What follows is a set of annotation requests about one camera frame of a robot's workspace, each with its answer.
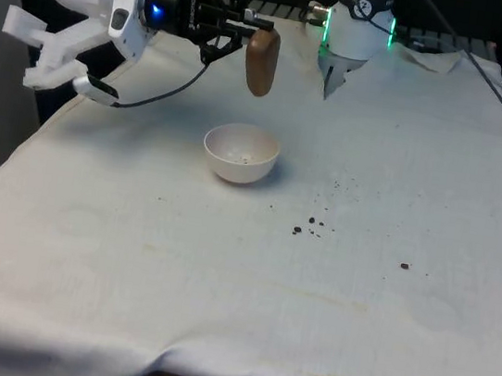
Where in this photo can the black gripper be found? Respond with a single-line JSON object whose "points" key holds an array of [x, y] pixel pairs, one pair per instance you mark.
{"points": [[173, 6]]}

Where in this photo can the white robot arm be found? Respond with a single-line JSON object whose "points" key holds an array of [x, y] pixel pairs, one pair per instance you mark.
{"points": [[358, 39]]}

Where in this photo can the coffee beans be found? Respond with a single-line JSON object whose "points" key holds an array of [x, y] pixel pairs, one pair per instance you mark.
{"points": [[243, 157]]}

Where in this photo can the white bowl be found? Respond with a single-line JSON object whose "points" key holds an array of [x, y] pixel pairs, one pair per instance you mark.
{"points": [[240, 165]]}

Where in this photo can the silver black sensor bar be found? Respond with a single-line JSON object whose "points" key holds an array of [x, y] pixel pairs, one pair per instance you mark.
{"points": [[98, 89]]}

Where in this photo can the white printed bracket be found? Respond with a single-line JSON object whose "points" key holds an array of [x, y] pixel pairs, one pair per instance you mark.
{"points": [[55, 48]]}

